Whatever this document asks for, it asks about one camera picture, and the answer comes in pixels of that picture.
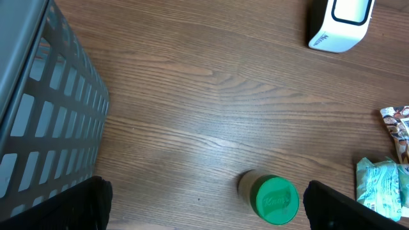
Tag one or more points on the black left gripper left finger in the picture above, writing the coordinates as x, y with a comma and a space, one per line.
87, 205

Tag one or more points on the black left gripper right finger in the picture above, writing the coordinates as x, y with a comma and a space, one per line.
328, 209

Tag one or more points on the green lid jar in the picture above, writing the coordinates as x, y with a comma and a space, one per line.
272, 198

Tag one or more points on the teal snack packet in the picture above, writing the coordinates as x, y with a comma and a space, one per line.
378, 188

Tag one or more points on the beige brown snack bag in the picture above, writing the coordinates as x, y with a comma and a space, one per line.
396, 121

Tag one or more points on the teal white small packet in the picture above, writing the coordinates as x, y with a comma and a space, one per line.
403, 187

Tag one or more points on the white barcode scanner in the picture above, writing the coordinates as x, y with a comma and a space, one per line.
338, 25

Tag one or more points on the grey plastic mesh basket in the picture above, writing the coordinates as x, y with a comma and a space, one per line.
54, 106

